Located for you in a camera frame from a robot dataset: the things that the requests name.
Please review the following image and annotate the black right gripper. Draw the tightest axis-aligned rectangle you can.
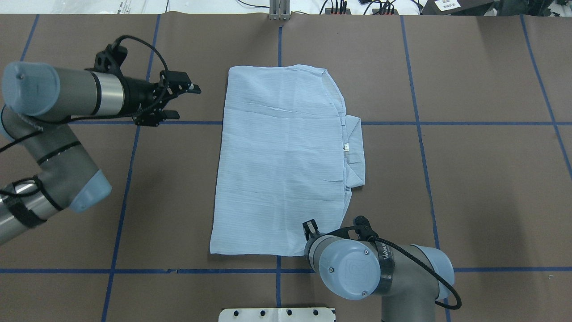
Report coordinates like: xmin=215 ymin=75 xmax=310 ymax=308
xmin=302 ymin=216 xmax=379 ymax=244

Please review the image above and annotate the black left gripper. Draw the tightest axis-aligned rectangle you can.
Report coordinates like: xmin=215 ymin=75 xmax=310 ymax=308
xmin=88 ymin=43 xmax=202 ymax=127

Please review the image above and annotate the light blue button-up shirt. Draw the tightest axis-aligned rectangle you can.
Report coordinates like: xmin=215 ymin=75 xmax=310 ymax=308
xmin=209 ymin=64 xmax=366 ymax=257

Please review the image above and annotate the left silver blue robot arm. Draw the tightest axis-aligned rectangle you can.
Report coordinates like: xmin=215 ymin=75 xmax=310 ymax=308
xmin=0 ymin=35 xmax=202 ymax=244

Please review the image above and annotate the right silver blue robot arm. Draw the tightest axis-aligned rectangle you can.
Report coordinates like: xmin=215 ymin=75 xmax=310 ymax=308
xmin=302 ymin=216 xmax=463 ymax=322

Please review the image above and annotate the black power strip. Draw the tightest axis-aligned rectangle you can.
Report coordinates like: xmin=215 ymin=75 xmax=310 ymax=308
xmin=319 ymin=1 xmax=399 ymax=16

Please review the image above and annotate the grey aluminium frame post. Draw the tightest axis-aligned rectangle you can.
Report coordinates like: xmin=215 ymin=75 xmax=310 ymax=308
xmin=269 ymin=0 xmax=291 ymax=21

